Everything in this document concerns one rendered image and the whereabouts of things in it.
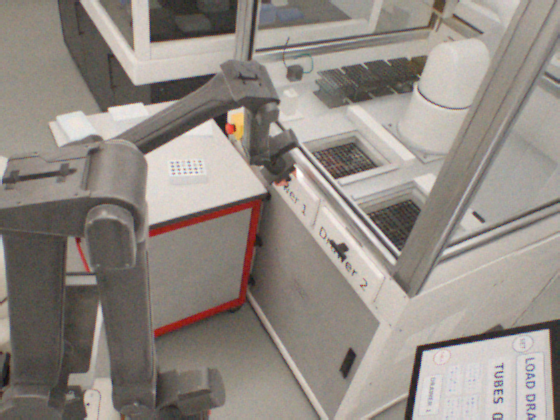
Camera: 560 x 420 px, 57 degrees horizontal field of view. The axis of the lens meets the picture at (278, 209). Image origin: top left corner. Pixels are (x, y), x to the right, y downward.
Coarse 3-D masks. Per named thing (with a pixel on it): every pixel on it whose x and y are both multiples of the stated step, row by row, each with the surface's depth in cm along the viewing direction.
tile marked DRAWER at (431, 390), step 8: (424, 376) 108; (432, 376) 107; (440, 376) 105; (424, 384) 106; (432, 384) 105; (440, 384) 104; (424, 392) 105; (432, 392) 104; (440, 392) 102; (424, 400) 103; (432, 400) 102; (424, 408) 102; (432, 408) 101
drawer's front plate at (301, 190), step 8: (296, 184) 159; (304, 184) 156; (288, 192) 165; (296, 192) 160; (304, 192) 156; (312, 192) 154; (304, 200) 157; (312, 200) 153; (296, 208) 163; (312, 208) 154; (304, 216) 160; (312, 216) 156
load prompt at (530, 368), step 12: (516, 360) 96; (528, 360) 95; (540, 360) 93; (516, 372) 94; (528, 372) 93; (540, 372) 91; (516, 384) 93; (528, 384) 91; (540, 384) 90; (516, 396) 91; (528, 396) 89; (540, 396) 88; (516, 408) 89; (528, 408) 88; (540, 408) 86
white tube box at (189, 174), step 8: (176, 160) 176; (184, 160) 177; (192, 160) 177; (200, 160) 178; (168, 168) 173; (176, 168) 173; (184, 168) 174; (192, 168) 174; (200, 168) 175; (176, 176) 170; (184, 176) 171; (192, 176) 172; (200, 176) 173
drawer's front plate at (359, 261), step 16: (320, 208) 150; (320, 224) 152; (336, 224) 146; (320, 240) 155; (336, 240) 147; (352, 240) 142; (336, 256) 149; (352, 256) 142; (368, 272) 137; (368, 288) 139
